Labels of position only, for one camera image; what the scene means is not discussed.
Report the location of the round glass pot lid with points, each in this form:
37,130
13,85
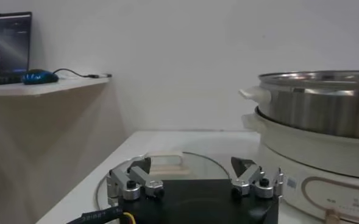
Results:
197,165

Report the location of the blue computer mouse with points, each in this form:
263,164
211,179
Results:
39,76

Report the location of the perforated steel steamer basket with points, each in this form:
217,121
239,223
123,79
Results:
319,112

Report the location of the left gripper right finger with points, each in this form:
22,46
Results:
252,179

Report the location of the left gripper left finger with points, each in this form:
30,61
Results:
136,179

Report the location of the black laptop computer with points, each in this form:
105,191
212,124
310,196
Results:
8,45

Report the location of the white side table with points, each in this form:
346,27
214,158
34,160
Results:
45,88

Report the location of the cream electric cooker base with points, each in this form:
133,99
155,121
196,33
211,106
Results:
304,152

